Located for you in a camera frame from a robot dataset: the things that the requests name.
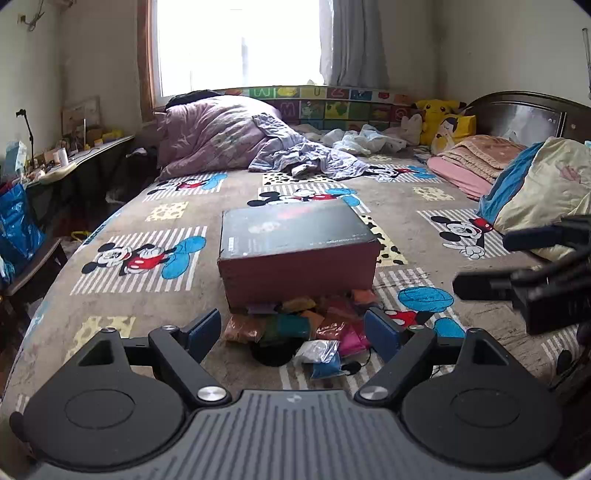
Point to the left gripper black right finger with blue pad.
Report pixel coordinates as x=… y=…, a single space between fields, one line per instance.
x=411 y=353

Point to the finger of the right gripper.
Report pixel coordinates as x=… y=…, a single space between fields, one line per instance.
x=497 y=285
x=538 y=237

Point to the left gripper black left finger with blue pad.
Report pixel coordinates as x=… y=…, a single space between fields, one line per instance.
x=160 y=370

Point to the dark portrait box lid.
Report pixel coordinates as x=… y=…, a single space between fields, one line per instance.
x=291 y=228

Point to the cream pillow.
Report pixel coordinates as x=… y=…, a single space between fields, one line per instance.
x=557 y=185

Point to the magenta clay bag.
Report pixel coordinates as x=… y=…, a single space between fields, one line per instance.
x=353 y=340

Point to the blue towel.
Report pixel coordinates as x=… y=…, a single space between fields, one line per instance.
x=507 y=184

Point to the blue clay bag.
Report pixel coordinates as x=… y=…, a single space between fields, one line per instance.
x=331 y=369

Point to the white clay bag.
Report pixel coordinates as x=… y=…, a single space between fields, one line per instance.
x=317 y=352

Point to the pink folded blanket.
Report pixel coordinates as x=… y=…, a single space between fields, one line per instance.
x=472 y=185

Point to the red cardboard shoe box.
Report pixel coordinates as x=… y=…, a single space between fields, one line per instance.
x=259 y=279

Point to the dark wooden headboard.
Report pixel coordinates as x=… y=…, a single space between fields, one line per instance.
x=528 y=117

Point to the teal clay bag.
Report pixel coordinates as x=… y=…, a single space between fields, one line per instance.
x=293 y=326

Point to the Mickey Mouse bed cover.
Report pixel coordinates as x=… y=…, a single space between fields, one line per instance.
x=154 y=263

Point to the brown clay bag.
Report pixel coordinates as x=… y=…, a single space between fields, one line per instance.
x=244 y=329

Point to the blue plastic bag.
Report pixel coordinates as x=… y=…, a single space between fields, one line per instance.
x=20 y=236

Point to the yellow Pikachu plush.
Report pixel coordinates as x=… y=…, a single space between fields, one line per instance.
x=433 y=112

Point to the crumpled blue grey clothes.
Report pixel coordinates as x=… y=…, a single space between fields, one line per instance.
x=285 y=149

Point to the cluttered side desk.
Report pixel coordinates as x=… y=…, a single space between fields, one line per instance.
x=83 y=137

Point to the colourful alphabet foam mat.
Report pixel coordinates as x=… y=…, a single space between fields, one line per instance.
x=327 y=107

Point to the lilac quilt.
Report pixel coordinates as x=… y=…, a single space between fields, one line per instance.
x=214 y=134

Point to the grey curtain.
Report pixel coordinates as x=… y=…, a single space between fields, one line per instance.
x=353 y=53

